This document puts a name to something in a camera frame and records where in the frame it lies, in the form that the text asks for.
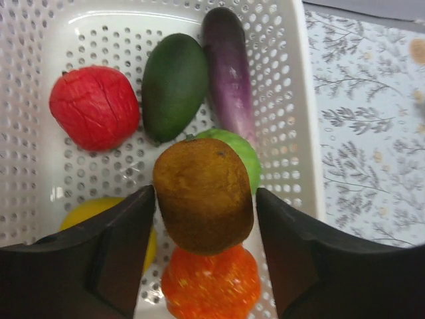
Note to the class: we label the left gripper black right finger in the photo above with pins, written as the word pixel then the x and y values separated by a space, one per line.
pixel 318 271

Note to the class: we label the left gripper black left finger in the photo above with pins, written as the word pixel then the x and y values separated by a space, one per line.
pixel 91 270

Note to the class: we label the yellow fake lemon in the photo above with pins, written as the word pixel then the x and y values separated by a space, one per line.
pixel 93 207

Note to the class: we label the orange fake tangerine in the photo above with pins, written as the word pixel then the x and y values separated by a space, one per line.
pixel 226 285

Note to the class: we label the brown fake kiwi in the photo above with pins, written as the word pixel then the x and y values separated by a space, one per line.
pixel 204 195

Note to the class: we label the red fake tomato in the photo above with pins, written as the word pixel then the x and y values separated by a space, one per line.
pixel 96 106

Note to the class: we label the dark green fake avocado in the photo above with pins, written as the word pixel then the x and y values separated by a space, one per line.
pixel 174 84

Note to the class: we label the purple fake eggplant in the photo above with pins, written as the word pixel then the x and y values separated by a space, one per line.
pixel 223 41

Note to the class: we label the white perforated plastic basket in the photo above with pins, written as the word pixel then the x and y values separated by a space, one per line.
pixel 44 174

